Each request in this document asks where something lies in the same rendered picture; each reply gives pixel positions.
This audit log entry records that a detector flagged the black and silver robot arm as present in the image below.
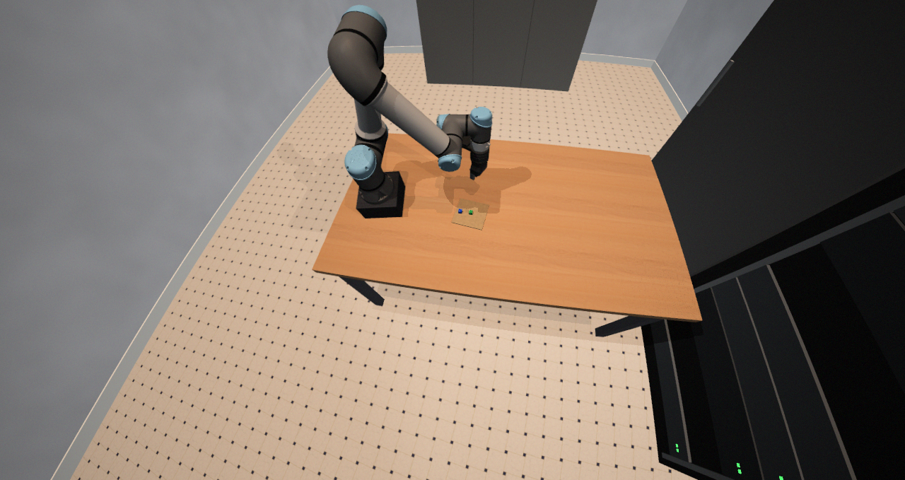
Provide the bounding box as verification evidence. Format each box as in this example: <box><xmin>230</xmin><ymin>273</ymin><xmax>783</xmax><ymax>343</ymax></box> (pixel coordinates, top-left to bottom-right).
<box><xmin>327</xmin><ymin>5</ymin><xmax>492</xmax><ymax>205</ymax></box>

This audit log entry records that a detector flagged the tan mat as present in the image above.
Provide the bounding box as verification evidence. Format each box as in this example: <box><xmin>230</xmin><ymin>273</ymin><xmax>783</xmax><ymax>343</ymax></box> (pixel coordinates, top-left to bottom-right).
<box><xmin>452</xmin><ymin>198</ymin><xmax>489</xmax><ymax>230</ymax></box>

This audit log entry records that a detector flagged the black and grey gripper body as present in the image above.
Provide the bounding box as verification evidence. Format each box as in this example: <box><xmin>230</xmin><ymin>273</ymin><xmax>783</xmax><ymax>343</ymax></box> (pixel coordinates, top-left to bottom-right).
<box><xmin>462</xmin><ymin>136</ymin><xmax>491</xmax><ymax>176</ymax></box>

